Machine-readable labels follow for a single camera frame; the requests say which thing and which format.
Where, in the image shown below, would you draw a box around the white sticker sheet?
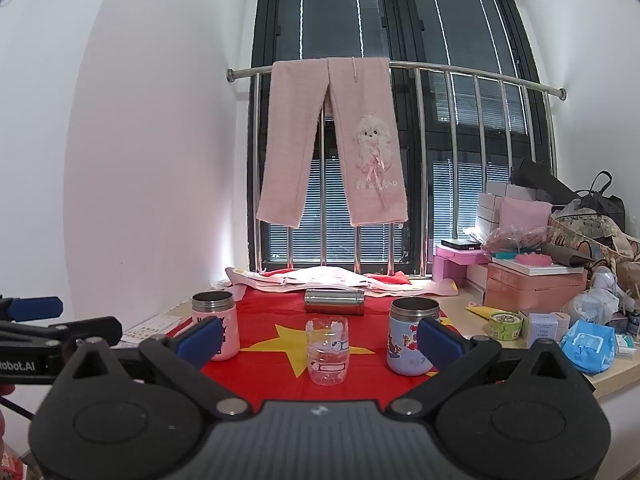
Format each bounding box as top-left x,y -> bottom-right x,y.
122,312 -> 183,348

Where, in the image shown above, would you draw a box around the red flag with yellow stars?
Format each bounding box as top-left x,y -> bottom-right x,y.
166,269 -> 472,412

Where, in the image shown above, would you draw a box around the stack of white boxes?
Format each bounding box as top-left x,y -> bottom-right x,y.
475,180 -> 538,233

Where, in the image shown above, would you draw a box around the pink pants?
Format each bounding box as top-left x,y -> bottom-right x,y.
256,57 -> 410,230

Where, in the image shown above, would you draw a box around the blue cup with steel rim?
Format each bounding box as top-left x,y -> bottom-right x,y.
386,297 -> 442,377

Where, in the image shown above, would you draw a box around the white and pink cloth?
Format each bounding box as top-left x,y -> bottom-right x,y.
225,266 -> 460,297

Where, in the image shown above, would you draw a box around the clear plastic cup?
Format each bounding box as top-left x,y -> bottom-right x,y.
305,316 -> 351,387

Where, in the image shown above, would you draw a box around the green tape roll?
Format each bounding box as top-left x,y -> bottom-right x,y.
489,311 -> 523,342

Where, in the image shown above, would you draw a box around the clear plastic bag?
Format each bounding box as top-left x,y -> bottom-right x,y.
562,290 -> 621,328

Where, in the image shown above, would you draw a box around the white toy figure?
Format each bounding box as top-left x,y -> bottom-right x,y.
590,266 -> 626,296

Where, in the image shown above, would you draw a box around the black window frame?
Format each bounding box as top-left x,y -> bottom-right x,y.
250,0 -> 561,273

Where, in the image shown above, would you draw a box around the black cable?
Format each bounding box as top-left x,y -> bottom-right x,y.
0,395 -> 36,421

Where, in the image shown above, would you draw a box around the blue wet wipes pack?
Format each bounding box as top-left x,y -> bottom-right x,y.
560,320 -> 617,373

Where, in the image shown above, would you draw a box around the black bag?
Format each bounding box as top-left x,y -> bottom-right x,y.
575,171 -> 627,233

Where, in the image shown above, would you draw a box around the pink cushion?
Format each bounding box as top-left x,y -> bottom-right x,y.
500,196 -> 553,233

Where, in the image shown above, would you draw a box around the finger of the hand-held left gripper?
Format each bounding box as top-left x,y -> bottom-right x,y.
0,316 -> 123,348
0,296 -> 64,322

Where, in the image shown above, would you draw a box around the dark folded bag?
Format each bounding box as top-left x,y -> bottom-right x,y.
510,157 -> 578,206

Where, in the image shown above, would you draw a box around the black umbrella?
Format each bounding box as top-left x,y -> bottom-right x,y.
540,244 -> 593,267

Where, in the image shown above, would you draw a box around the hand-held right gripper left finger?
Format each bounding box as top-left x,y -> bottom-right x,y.
52,316 -> 251,421

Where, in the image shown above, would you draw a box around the pink cup with steel rim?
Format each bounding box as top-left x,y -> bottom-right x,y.
191,291 -> 241,362

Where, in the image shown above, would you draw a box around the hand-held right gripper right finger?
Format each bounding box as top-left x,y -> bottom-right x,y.
389,316 -> 596,421

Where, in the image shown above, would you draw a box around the red mesh bag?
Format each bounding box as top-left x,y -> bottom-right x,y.
482,225 -> 558,253

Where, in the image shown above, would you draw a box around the pink stand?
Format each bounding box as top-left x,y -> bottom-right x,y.
432,244 -> 493,283

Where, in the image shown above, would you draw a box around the pink storage box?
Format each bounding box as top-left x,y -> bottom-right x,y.
485,262 -> 588,317

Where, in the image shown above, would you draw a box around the cartoon print tote bag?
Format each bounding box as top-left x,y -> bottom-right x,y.
549,210 -> 640,301

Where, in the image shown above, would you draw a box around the steel window railing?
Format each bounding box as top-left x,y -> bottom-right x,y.
226,60 -> 568,278

